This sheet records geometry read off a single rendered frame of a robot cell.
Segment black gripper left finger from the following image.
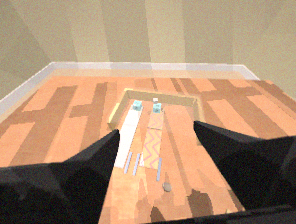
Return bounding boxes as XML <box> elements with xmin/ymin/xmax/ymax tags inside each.
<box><xmin>0</xmin><ymin>129</ymin><xmax>120</xmax><ymax>224</ymax></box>

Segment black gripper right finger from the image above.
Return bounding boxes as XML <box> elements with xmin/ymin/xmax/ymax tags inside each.
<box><xmin>193</xmin><ymin>121</ymin><xmax>296</xmax><ymax>210</ymax></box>

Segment white strip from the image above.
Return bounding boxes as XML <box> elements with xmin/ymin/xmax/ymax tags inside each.
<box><xmin>114</xmin><ymin>125</ymin><xmax>137</xmax><ymax>169</ymax></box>

